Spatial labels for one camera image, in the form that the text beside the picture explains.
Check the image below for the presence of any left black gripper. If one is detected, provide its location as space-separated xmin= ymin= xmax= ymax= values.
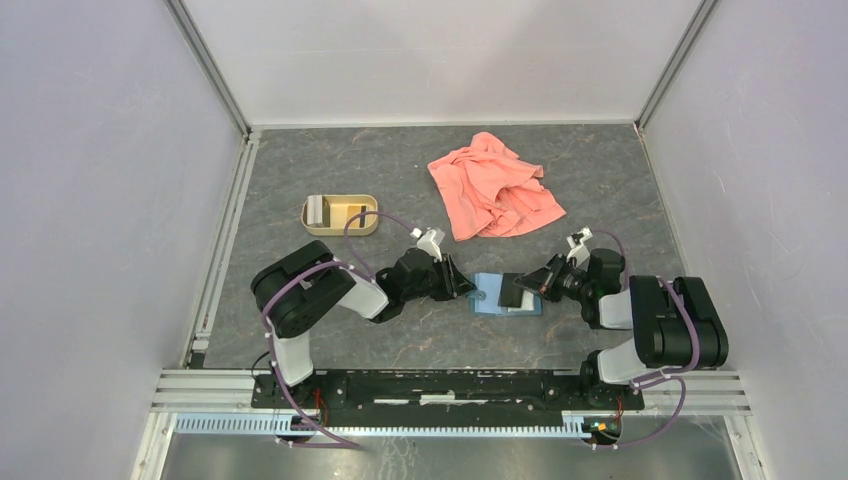
xmin=403 ymin=253 xmax=477 ymax=303

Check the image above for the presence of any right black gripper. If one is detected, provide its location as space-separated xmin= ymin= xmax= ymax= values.
xmin=513 ymin=252 xmax=593 ymax=302

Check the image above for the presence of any blue card holder wallet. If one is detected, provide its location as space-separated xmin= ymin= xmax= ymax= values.
xmin=467 ymin=272 xmax=543 ymax=317

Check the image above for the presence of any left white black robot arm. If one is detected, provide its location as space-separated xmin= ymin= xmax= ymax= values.
xmin=250 ymin=240 xmax=476 ymax=408

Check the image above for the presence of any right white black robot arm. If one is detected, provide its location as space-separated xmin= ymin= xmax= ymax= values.
xmin=511 ymin=248 xmax=730 ymax=408

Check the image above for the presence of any grey card stack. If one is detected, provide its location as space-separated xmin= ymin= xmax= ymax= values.
xmin=304 ymin=194 xmax=331 ymax=228

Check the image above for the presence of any pink crumpled cloth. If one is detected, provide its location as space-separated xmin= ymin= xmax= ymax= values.
xmin=427 ymin=132 xmax=566 ymax=242

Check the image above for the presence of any beige oval tray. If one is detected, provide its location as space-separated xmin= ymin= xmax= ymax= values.
xmin=301 ymin=194 xmax=379 ymax=237

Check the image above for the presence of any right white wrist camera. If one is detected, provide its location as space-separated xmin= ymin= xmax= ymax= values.
xmin=566 ymin=227 xmax=593 ymax=267

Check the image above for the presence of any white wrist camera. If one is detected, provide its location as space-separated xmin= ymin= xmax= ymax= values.
xmin=566 ymin=227 xmax=593 ymax=267
xmin=410 ymin=227 xmax=445 ymax=261

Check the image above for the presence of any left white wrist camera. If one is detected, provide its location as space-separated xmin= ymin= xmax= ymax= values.
xmin=410 ymin=227 xmax=445 ymax=261

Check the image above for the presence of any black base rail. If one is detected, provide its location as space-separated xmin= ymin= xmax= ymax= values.
xmin=251 ymin=369 xmax=645 ymax=428

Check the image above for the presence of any white slotted cable duct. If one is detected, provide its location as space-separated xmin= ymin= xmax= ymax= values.
xmin=173 ymin=413 xmax=614 ymax=440

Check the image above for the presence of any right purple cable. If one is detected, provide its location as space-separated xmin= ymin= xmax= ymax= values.
xmin=589 ymin=229 xmax=704 ymax=452

